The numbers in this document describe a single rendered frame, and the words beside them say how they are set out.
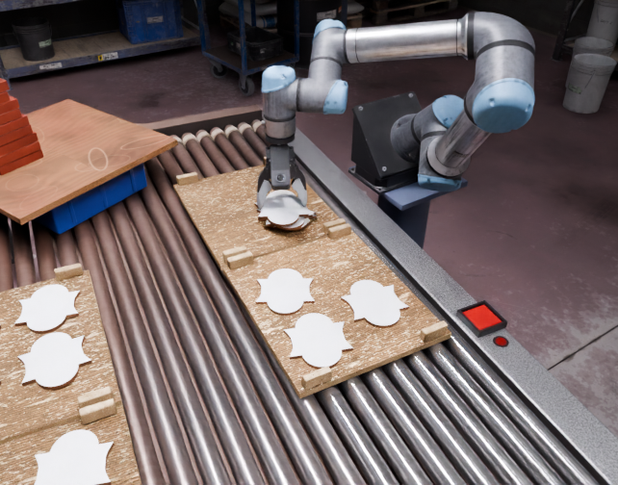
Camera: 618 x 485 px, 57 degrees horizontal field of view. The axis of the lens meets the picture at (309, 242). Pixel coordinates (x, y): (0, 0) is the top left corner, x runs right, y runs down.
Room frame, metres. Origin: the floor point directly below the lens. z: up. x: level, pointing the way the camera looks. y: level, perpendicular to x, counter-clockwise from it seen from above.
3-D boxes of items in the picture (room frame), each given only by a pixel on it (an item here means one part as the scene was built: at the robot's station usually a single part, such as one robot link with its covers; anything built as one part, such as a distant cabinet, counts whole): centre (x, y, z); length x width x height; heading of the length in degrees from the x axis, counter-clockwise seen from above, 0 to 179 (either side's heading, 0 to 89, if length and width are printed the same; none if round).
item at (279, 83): (1.26, 0.07, 1.28); 0.09 x 0.08 x 0.11; 82
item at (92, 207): (1.39, 0.68, 0.97); 0.31 x 0.31 x 0.10; 55
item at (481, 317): (0.90, -0.37, 0.92); 0.06 x 0.06 x 0.01; 26
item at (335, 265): (0.94, -0.05, 0.93); 0.41 x 0.35 x 0.02; 27
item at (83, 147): (1.43, 0.73, 1.03); 0.50 x 0.50 x 0.02; 55
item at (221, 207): (1.31, 0.14, 0.93); 0.41 x 0.35 x 0.02; 27
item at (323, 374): (0.71, -0.02, 0.95); 0.06 x 0.02 x 0.03; 117
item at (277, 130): (1.26, 0.08, 1.20); 0.08 x 0.08 x 0.05
